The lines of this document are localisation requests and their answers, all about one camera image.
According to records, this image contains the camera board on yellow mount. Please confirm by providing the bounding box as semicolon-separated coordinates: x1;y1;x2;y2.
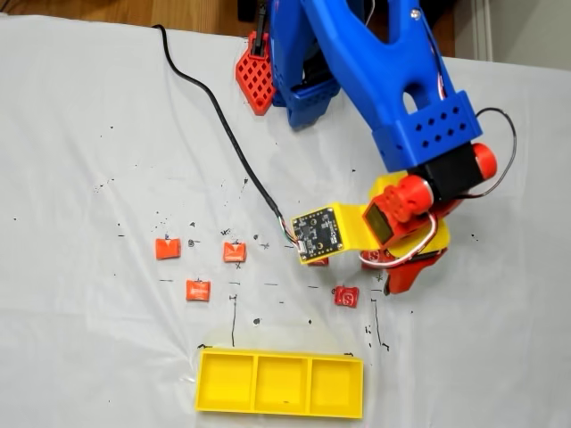
290;202;374;268

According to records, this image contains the black table clamp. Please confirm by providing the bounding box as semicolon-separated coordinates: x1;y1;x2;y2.
252;0;269;59

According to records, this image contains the yellow three-compartment box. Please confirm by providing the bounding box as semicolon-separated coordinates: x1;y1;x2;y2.
194;347;366;420

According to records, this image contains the looped thin servo cable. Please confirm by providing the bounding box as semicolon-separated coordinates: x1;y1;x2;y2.
458;106;517;201

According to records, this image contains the white plastic table cover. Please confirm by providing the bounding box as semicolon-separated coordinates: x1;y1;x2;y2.
0;12;571;428

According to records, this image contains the short white servo cable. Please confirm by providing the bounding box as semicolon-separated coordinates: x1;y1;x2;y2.
363;210;442;269

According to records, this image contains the thick black camera cable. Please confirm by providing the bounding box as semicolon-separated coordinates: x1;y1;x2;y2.
150;23;298;251

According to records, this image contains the orange candy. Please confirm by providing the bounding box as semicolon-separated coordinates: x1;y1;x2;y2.
185;279;212;303
222;241;248;264
154;237;182;260

